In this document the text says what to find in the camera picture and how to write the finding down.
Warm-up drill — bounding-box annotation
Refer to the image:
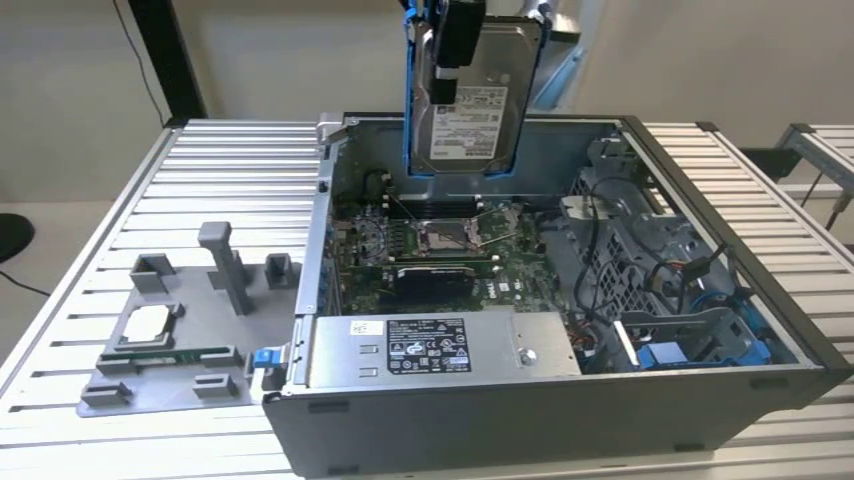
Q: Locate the black graphics card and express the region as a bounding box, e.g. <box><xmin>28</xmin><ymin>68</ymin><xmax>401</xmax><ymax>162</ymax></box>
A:
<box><xmin>392</xmin><ymin>264</ymin><xmax>479</xmax><ymax>302</ymax></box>

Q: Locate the thin metal locking lever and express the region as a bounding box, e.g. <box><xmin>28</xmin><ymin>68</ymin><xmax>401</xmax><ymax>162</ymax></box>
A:
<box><xmin>389</xmin><ymin>192</ymin><xmax>423</xmax><ymax>225</ymax></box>

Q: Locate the thin black wall cable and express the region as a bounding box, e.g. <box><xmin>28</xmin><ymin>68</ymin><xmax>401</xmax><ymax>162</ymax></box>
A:
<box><xmin>111</xmin><ymin>0</ymin><xmax>169</xmax><ymax>129</ymax></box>

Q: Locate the grey disk bay cage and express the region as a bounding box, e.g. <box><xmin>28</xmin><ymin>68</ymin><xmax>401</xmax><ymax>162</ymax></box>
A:
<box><xmin>539</xmin><ymin>164</ymin><xmax>802</xmax><ymax>374</ymax></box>

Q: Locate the silver power supply unit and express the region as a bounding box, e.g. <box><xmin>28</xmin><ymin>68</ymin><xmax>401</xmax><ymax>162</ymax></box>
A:
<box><xmin>305</xmin><ymin>312</ymin><xmax>583</xmax><ymax>391</ymax></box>

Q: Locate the green RAM stick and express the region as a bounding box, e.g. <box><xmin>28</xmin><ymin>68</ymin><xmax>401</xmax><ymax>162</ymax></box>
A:
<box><xmin>135</xmin><ymin>351</ymin><xmax>203</xmax><ymax>367</ymax></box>

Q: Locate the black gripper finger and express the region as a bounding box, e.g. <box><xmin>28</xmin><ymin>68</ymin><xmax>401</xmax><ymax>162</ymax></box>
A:
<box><xmin>429</xmin><ymin>0</ymin><xmax>485</xmax><ymax>105</ymax></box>

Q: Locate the black upright post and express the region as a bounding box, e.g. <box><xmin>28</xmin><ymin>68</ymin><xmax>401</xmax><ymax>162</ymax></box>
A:
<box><xmin>125</xmin><ymin>0</ymin><xmax>208</xmax><ymax>121</ymax></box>

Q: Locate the CPU socket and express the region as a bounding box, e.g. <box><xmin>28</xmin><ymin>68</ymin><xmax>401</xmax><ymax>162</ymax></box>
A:
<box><xmin>413</xmin><ymin>218</ymin><xmax>476</xmax><ymax>255</ymax></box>

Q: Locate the black chair base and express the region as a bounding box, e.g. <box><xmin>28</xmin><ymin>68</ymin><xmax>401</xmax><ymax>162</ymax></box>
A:
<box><xmin>0</xmin><ymin>212</ymin><xmax>36</xmax><ymax>264</ymax></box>

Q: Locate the metal socket cover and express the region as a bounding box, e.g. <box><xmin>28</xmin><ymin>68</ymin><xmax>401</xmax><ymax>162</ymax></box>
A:
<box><xmin>469</xmin><ymin>203</ymin><xmax>525</xmax><ymax>237</ymax></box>

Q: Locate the blue wire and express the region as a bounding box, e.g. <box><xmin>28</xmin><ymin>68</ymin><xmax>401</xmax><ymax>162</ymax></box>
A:
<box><xmin>690</xmin><ymin>287</ymin><xmax>755</xmax><ymax>321</ymax></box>

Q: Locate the blue empty disk carrier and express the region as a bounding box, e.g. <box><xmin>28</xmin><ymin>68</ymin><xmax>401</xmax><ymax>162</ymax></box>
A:
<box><xmin>636</xmin><ymin>341</ymin><xmax>692</xmax><ymax>371</ymax></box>

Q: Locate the long black cable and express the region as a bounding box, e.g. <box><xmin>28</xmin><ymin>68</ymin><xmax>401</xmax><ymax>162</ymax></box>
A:
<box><xmin>574</xmin><ymin>177</ymin><xmax>668</xmax><ymax>321</ymax></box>

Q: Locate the open black PC case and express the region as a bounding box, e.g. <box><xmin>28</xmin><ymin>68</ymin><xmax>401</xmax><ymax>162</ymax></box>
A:
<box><xmin>259</xmin><ymin>112</ymin><xmax>854</xmax><ymax>477</ymax></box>

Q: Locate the hard disk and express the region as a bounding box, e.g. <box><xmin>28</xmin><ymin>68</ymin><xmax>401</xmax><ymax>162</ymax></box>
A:
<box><xmin>401</xmin><ymin>0</ymin><xmax>550</xmax><ymax>180</ymax></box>

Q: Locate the green motherboard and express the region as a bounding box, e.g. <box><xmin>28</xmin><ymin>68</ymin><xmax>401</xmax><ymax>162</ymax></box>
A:
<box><xmin>329</xmin><ymin>197</ymin><xmax>576</xmax><ymax>321</ymax></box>

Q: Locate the grey plastic part rack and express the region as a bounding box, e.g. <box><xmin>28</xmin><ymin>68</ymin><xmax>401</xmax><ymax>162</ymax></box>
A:
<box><xmin>74</xmin><ymin>219</ymin><xmax>303</xmax><ymax>420</ymax></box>

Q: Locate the aluminium profile frame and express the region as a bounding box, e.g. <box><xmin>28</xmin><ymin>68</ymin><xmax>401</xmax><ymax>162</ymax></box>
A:
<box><xmin>776</xmin><ymin>122</ymin><xmax>854</xmax><ymax>201</ymax></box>

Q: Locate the black wire with connector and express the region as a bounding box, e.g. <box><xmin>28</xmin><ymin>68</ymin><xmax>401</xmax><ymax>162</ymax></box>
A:
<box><xmin>650</xmin><ymin>242</ymin><xmax>730</xmax><ymax>301</ymax></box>

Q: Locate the RAM slot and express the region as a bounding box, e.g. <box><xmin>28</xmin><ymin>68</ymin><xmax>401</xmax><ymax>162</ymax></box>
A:
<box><xmin>391</xmin><ymin>252</ymin><xmax>503</xmax><ymax>264</ymax></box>

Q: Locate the black floor cable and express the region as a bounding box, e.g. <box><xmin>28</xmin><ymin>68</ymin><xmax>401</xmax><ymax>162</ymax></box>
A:
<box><xmin>0</xmin><ymin>269</ymin><xmax>52</xmax><ymax>297</ymax></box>

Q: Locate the silver CPU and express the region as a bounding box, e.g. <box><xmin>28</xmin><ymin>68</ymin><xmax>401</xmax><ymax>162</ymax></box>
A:
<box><xmin>121</xmin><ymin>307</ymin><xmax>180</xmax><ymax>345</ymax></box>

